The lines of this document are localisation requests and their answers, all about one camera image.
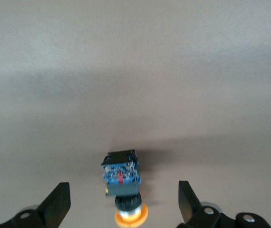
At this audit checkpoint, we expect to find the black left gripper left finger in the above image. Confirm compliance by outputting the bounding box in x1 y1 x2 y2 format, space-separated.
0 182 71 228

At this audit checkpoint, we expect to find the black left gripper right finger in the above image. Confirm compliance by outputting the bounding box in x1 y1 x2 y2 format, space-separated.
176 180 224 228

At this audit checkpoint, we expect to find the yellow push button switch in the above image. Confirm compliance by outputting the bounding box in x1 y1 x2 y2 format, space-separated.
101 149 149 228

